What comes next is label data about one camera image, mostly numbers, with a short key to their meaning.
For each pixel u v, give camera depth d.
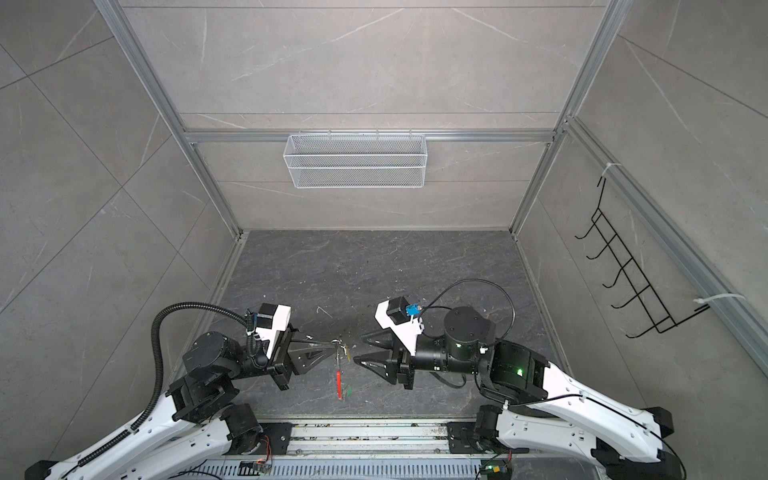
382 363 0.45
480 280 1.07
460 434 0.73
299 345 0.49
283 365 0.46
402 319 0.42
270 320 0.45
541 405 0.41
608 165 0.70
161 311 0.42
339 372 0.52
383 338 0.52
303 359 0.49
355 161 1.01
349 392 0.82
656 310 0.62
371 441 0.74
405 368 0.43
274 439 0.73
